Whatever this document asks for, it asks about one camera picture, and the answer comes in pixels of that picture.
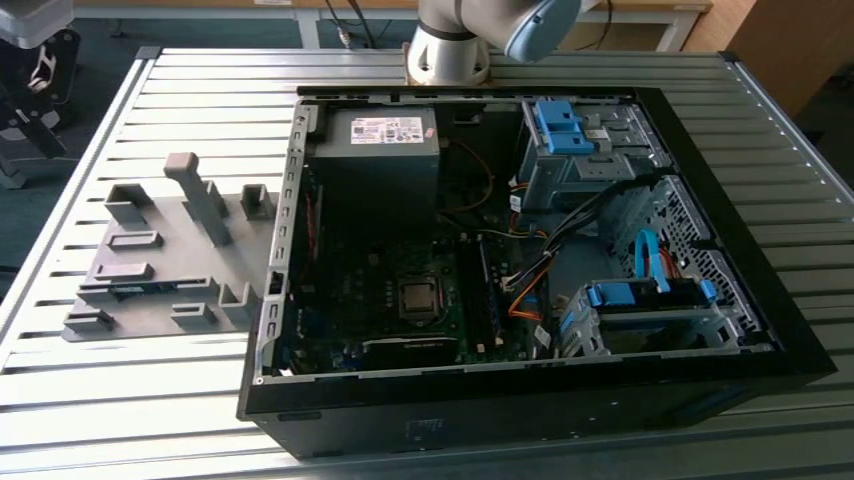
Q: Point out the green RAM stick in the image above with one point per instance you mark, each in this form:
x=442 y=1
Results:
x=143 y=290

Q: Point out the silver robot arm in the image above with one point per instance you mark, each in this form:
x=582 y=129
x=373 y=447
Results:
x=441 y=55

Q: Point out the black RAM slot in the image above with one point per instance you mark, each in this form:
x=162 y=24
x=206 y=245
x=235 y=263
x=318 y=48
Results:
x=469 y=300
x=482 y=300

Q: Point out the grey parts rack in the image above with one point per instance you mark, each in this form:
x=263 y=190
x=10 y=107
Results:
x=167 y=235

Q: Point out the grey power supply unit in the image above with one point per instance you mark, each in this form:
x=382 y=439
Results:
x=374 y=190

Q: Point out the green motherboard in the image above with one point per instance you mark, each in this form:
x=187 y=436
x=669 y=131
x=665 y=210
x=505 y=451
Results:
x=361 y=280

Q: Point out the silver CPU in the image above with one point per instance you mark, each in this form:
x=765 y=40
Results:
x=421 y=297

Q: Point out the blue plastic disk carrier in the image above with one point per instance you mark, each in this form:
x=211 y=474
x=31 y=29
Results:
x=561 y=130

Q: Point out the black graphics card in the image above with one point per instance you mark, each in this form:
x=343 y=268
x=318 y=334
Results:
x=410 y=352

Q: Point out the grey metal drive cage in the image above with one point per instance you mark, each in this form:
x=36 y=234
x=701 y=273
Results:
x=588 y=175

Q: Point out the black PC case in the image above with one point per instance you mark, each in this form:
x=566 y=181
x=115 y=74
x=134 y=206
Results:
x=467 y=415

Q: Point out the hard disk in blue carrier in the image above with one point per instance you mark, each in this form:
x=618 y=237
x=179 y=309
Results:
x=621 y=297

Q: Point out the grey metal disk bay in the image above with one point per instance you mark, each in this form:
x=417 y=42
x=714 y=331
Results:
x=668 y=325

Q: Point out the wooden cabinet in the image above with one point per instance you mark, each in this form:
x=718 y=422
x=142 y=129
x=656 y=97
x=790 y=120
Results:
x=788 y=50

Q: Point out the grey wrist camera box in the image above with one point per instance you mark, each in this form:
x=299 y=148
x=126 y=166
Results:
x=34 y=22

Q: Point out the white frame wooden desk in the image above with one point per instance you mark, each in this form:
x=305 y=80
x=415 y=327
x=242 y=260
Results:
x=634 y=16

